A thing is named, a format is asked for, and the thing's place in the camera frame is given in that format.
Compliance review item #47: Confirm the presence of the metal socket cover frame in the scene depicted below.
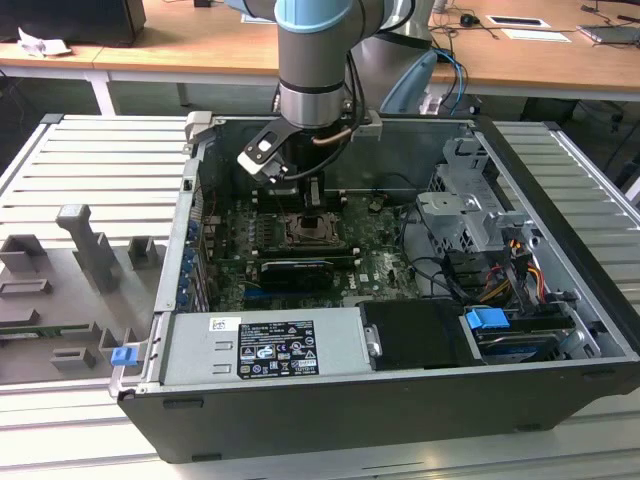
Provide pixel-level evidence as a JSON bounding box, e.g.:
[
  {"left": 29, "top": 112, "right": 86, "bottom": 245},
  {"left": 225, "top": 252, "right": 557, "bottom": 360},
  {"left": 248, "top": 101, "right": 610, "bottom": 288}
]
[{"left": 284, "top": 213, "right": 346, "bottom": 247}]

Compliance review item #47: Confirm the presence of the silver square CPU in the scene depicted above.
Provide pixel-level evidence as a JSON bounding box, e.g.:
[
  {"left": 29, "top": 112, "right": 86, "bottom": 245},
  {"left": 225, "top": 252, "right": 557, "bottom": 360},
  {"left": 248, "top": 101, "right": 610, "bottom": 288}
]
[{"left": 298, "top": 220, "right": 329, "bottom": 243}]

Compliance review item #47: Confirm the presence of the black RAM slot row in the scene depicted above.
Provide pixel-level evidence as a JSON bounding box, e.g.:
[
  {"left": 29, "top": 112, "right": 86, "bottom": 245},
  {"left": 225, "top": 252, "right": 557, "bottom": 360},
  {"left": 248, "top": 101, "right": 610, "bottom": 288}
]
[
  {"left": 252, "top": 187, "right": 350, "bottom": 214},
  {"left": 257, "top": 243, "right": 362, "bottom": 267}
]

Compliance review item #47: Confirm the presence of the CPU socket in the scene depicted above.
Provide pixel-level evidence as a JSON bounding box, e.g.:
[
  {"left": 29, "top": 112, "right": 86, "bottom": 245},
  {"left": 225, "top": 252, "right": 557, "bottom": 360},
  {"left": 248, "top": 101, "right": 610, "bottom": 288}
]
[{"left": 281, "top": 210, "right": 349, "bottom": 250}]

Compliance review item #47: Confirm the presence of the black graphics card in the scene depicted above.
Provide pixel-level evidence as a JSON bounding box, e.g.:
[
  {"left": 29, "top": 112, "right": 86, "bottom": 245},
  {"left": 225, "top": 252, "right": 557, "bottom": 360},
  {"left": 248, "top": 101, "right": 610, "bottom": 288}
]
[{"left": 257, "top": 257, "right": 336, "bottom": 294}]

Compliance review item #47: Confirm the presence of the grey case release latch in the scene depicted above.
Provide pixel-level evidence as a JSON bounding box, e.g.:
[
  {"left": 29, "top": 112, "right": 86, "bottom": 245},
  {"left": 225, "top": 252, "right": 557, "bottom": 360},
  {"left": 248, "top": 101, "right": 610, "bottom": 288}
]
[{"left": 183, "top": 110, "right": 217, "bottom": 147}]

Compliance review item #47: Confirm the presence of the green motherboard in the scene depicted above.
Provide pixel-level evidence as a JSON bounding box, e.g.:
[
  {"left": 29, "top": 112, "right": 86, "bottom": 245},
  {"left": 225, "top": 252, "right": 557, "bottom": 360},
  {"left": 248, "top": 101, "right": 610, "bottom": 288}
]
[{"left": 202, "top": 189, "right": 421, "bottom": 309}]

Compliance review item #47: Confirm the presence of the pale blue teach pendant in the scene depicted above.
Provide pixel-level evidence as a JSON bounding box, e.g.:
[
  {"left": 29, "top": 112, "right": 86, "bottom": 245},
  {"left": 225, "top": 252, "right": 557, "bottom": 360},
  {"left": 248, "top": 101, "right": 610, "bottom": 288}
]
[{"left": 378, "top": 47, "right": 440, "bottom": 114}]

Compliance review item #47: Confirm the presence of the silver metal drive cage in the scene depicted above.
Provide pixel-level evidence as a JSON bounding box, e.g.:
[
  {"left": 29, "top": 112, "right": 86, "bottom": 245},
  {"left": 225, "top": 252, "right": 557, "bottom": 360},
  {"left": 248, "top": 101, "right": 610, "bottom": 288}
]
[{"left": 413, "top": 137, "right": 540, "bottom": 257}]

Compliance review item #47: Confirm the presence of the wooden desk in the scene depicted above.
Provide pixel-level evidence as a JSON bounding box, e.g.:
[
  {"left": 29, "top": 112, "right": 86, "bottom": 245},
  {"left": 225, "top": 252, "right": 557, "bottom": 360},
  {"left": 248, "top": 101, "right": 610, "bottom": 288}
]
[{"left": 0, "top": 0, "right": 640, "bottom": 117}]

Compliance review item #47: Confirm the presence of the grey power supply unit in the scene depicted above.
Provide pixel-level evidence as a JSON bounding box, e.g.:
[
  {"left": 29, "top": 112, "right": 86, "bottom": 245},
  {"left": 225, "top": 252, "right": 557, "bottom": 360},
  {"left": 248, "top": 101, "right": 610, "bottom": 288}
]
[{"left": 160, "top": 307, "right": 375, "bottom": 387}]

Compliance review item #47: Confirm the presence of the blue disk carrier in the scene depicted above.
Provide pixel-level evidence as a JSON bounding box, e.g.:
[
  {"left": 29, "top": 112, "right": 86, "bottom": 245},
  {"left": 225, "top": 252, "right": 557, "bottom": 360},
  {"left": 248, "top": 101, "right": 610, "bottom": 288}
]
[{"left": 463, "top": 306, "right": 510, "bottom": 332}]

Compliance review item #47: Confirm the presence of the black open PC case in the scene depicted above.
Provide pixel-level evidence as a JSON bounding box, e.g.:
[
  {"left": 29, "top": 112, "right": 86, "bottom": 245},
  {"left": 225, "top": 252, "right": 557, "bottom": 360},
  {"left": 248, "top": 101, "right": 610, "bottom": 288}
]
[{"left": 108, "top": 110, "right": 640, "bottom": 464}]

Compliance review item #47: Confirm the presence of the blue case latch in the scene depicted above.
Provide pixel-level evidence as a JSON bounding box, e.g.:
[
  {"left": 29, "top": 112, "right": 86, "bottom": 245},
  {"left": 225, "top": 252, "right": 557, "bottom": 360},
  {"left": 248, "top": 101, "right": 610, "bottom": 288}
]
[{"left": 110, "top": 346, "right": 138, "bottom": 368}]

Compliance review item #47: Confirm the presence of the grey parts rack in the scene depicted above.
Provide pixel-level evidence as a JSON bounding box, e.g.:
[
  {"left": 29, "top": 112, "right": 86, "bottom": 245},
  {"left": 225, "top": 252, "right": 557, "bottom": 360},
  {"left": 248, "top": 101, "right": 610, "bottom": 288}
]
[{"left": 0, "top": 203, "right": 170, "bottom": 387}]

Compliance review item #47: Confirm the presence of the hard disk drive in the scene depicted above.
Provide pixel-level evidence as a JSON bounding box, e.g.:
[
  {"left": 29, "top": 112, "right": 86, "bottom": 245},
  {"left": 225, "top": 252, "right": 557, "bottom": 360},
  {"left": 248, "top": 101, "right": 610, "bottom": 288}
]
[{"left": 472, "top": 327, "right": 562, "bottom": 364}]

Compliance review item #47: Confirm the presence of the black box on desk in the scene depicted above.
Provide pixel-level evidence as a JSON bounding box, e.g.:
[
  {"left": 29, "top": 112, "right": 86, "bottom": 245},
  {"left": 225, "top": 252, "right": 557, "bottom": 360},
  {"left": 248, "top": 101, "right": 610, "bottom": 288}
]
[{"left": 0, "top": 0, "right": 148, "bottom": 49}]

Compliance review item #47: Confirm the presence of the crumpled white paper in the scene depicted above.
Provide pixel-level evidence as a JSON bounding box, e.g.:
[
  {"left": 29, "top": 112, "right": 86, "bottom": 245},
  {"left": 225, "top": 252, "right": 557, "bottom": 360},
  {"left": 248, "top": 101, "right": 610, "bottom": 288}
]
[{"left": 16, "top": 26, "right": 72, "bottom": 58}]

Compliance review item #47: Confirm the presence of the green RAM stick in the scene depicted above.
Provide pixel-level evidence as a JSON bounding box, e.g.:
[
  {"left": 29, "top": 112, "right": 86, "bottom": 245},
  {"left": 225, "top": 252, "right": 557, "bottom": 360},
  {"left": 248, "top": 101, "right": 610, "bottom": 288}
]
[{"left": 0, "top": 324, "right": 92, "bottom": 341}]

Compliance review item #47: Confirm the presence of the black office chair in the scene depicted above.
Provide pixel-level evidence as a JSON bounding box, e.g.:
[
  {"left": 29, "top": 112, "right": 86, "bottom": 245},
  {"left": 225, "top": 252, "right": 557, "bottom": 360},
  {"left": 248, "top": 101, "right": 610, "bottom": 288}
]
[{"left": 618, "top": 158, "right": 640, "bottom": 202}]

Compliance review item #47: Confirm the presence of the grey laptop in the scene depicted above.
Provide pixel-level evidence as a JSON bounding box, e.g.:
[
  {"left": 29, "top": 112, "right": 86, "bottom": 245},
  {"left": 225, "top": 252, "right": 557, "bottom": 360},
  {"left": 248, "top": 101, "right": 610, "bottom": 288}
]
[{"left": 576, "top": 21, "right": 640, "bottom": 47}]

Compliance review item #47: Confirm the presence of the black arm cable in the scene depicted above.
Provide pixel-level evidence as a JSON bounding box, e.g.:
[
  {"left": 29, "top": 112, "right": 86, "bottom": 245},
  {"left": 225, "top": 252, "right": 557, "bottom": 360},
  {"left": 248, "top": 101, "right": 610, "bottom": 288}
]
[{"left": 279, "top": 47, "right": 369, "bottom": 182}]

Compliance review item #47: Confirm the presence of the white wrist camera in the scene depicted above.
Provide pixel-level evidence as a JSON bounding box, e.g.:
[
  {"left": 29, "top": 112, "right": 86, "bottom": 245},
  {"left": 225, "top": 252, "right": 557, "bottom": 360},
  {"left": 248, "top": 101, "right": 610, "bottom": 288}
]
[{"left": 235, "top": 133, "right": 292, "bottom": 185}]

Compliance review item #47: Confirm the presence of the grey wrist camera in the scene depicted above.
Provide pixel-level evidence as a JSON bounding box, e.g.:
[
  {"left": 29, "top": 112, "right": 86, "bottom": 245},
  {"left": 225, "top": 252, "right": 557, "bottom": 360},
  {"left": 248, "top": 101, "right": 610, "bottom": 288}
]
[{"left": 348, "top": 111, "right": 385, "bottom": 142}]

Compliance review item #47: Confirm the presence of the black cable in case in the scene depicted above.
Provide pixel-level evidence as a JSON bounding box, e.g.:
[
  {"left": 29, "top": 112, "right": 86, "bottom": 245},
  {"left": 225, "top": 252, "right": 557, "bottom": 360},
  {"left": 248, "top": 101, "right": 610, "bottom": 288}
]
[{"left": 398, "top": 253, "right": 467, "bottom": 302}]

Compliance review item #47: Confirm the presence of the blue cable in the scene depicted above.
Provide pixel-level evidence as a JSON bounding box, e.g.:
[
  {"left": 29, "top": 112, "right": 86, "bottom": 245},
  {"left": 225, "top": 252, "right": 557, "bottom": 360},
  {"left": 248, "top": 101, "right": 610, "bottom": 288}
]
[{"left": 438, "top": 45, "right": 469, "bottom": 109}]

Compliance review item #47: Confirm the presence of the yellow red wire bundle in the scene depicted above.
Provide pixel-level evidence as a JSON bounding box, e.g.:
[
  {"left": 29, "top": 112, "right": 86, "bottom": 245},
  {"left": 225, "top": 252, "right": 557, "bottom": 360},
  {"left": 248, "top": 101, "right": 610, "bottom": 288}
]
[{"left": 478, "top": 238, "right": 547, "bottom": 304}]

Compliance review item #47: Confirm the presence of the desk cable outlet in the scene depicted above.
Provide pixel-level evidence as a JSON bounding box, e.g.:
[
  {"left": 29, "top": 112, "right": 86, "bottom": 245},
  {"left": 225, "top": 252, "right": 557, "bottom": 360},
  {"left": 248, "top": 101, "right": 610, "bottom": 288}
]
[{"left": 486, "top": 14, "right": 552, "bottom": 29}]

